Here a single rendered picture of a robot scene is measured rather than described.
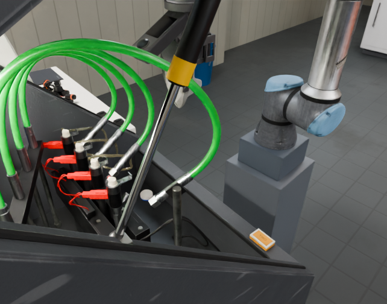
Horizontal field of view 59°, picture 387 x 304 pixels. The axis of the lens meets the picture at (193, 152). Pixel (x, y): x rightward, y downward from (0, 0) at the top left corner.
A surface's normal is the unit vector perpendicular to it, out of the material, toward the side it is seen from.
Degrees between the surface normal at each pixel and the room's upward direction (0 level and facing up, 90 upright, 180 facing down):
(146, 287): 90
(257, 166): 90
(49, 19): 90
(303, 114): 88
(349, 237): 0
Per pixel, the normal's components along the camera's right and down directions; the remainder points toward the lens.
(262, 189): -0.70, 0.40
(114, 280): 0.63, 0.45
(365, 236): 0.01, -0.82
